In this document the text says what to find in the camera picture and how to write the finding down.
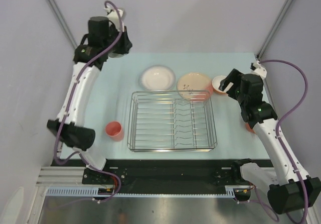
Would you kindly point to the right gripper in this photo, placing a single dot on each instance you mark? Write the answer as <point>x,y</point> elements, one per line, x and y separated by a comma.
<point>230,78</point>

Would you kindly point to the pink plastic cup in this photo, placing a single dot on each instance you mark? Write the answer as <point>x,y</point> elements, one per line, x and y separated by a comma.
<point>115,131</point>

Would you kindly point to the green ceramic bowl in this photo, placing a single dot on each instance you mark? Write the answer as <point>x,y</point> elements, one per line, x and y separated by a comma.
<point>116,55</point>

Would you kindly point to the cream and pink plate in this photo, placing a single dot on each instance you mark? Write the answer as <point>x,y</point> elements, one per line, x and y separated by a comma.
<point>195,86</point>

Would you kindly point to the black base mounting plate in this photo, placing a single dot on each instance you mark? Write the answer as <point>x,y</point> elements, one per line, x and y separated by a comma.
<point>167,174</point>

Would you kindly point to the aluminium frame rail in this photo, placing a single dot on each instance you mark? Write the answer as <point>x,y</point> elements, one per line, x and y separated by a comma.
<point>60,176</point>

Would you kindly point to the orange and white bowl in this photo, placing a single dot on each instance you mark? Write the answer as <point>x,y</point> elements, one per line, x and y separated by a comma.
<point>216,84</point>

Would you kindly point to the orange mug with handle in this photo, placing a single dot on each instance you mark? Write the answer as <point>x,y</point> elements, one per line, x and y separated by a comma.
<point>248,128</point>

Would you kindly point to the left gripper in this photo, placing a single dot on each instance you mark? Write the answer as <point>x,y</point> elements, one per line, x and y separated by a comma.
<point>127,44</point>

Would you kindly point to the white cable duct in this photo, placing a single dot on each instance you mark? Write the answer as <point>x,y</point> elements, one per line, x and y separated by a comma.
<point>104,192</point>

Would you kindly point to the white deep plate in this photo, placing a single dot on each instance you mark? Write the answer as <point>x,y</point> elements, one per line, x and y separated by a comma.
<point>157,77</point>

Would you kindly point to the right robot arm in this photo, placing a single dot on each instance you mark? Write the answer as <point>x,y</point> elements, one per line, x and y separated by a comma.
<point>291,188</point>

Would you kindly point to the metal wire dish rack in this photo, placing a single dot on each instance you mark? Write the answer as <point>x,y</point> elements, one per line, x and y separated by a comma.
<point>163,121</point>

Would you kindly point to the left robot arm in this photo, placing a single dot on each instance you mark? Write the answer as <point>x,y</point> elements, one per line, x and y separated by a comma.
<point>106,38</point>

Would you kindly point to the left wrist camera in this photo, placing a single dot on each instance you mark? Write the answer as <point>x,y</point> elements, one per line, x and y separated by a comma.
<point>116,14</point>

